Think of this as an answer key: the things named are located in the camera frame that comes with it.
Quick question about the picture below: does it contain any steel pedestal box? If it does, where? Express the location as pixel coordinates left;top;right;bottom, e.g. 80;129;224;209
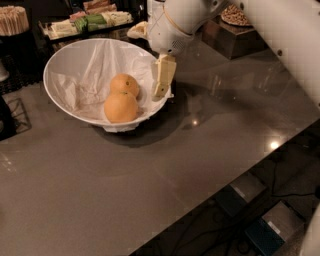
202;17;268;59

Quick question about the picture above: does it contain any near grey floor box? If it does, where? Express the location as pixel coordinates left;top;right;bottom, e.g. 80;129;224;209
244;201;304;256

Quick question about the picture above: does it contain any far grey floor box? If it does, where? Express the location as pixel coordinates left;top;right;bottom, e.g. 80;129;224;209
215;173;266;217

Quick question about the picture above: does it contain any black floor cable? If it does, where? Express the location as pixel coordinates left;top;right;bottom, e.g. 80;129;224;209
269;159;320;199

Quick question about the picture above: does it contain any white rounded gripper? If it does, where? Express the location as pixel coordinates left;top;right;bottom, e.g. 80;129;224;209
127;0;195;101

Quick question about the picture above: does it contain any white paper bowl liner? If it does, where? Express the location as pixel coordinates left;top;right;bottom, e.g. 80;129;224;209
49;39;175;134

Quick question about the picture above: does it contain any orange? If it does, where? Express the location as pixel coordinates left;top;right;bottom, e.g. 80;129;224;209
110;73;140;97
104;91;138;123

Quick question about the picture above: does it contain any black wire rack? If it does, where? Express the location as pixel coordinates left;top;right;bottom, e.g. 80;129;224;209
0;96;32;141

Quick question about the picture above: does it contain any white slanted bowl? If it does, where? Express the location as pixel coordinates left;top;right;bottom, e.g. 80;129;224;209
42;38;173;129

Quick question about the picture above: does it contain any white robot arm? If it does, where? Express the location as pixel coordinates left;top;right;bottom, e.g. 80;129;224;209
127;0;320;105

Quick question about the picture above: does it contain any cup of wooden stirrers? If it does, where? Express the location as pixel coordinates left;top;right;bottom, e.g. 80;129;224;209
0;6;29;36

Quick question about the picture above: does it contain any grey floor box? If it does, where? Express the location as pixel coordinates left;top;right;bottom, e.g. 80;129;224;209
244;201;304;256
215;173;266;217

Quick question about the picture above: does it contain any tray of tea bags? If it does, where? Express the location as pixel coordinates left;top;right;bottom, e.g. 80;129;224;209
38;0;134;40

